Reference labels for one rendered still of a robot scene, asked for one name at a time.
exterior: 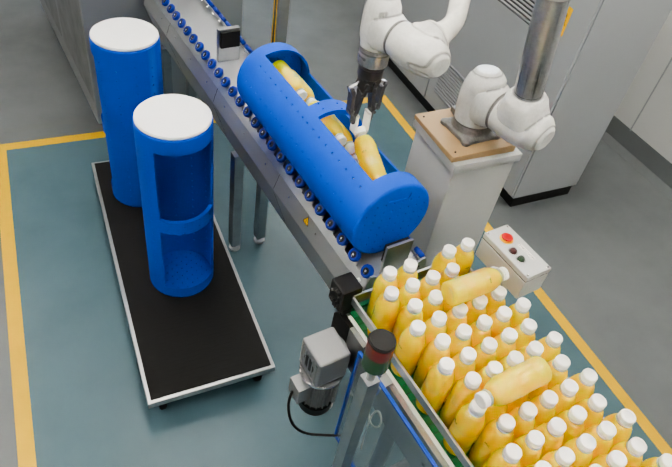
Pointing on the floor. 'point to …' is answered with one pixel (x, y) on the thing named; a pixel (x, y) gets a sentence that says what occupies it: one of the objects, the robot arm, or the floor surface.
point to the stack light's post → (361, 404)
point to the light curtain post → (281, 2)
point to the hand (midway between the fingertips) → (360, 121)
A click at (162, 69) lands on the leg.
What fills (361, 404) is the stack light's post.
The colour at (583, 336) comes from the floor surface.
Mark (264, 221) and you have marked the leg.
